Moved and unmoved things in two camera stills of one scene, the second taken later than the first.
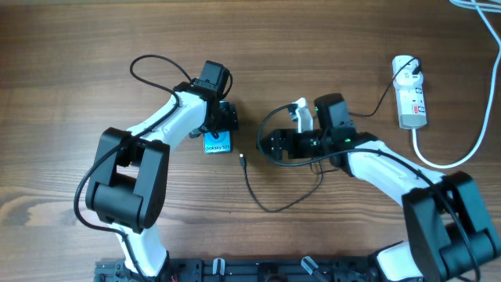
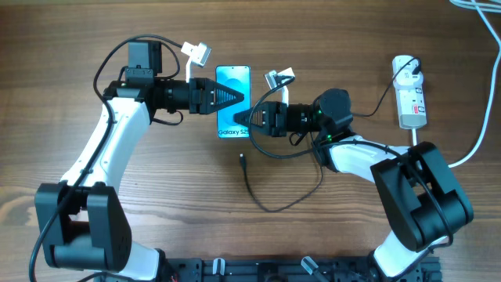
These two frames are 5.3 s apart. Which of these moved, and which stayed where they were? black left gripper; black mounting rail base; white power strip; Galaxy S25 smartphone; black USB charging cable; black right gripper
Moved: Galaxy S25 smartphone; black left gripper; black right gripper
Stayed: black USB charging cable; white power strip; black mounting rail base
